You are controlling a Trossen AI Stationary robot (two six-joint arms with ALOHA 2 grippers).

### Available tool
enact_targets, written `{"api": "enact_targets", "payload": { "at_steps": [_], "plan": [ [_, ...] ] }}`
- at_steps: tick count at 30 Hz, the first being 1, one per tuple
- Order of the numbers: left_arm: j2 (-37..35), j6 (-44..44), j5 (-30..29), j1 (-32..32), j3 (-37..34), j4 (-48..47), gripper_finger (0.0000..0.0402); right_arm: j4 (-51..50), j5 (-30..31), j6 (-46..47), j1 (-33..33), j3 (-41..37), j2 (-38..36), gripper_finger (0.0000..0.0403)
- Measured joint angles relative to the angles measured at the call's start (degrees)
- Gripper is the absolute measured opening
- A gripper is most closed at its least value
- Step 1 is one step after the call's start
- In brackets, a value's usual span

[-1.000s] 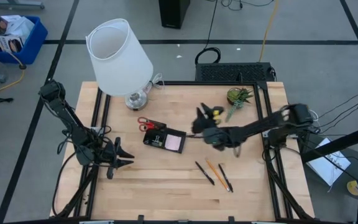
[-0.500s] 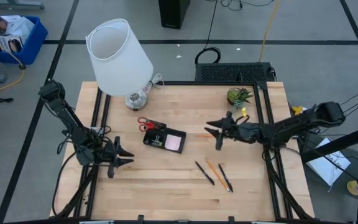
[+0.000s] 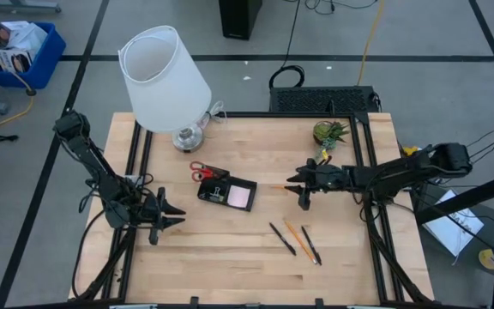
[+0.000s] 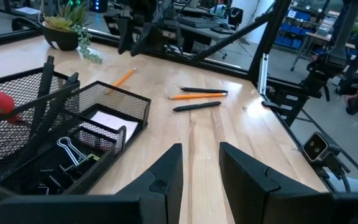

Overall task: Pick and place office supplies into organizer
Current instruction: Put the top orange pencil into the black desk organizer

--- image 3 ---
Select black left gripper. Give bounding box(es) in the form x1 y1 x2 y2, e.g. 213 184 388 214
138 187 187 245

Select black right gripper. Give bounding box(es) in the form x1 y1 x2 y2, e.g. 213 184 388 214
284 158 351 211

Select red handled scissors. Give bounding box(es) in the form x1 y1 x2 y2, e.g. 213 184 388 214
189 161 231 184

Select plain black pen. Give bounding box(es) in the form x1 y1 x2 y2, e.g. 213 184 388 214
300 225 322 266
268 221 298 257

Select pink sticky note pad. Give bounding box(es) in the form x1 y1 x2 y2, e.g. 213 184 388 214
226 185 252 209

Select black mesh desk organizer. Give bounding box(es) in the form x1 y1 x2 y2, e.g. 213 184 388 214
196 164 258 213

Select potted green succulent plant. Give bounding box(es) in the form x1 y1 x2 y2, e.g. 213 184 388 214
310 119 351 167

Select black mesh computer case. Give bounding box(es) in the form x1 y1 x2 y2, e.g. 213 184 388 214
268 84 381 114

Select white shade table lamp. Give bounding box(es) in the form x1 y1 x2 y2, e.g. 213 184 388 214
117 24 214 154

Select white paper sheet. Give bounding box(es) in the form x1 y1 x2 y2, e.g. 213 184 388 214
422 189 485 258

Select black diagonal beam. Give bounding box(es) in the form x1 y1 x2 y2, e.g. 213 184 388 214
413 167 494 225

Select black computer tower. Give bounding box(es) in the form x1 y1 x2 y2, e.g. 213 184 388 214
217 0 263 41

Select dark side table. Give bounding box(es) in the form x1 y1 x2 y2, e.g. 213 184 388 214
413 179 494 276

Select blue plastic bin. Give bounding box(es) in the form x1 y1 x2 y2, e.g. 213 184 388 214
0 21 67 91

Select printed cardboard box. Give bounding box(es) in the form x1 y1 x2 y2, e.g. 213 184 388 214
0 46 33 74

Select white cardboard box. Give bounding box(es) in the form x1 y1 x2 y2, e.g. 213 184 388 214
0 20 49 57

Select black aluminium table frame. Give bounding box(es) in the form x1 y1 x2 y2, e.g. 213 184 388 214
69 110 435 309

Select clear lamp power cord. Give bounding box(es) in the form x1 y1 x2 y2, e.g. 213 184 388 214
203 100 228 130

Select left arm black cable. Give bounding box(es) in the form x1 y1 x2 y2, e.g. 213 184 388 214
70 209 105 300

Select black power cable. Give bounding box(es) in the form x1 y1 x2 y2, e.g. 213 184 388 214
268 0 306 90

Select yellow power cable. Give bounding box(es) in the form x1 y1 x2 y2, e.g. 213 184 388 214
356 0 386 86

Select black floor cable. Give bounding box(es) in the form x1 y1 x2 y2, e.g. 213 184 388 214
283 0 379 15

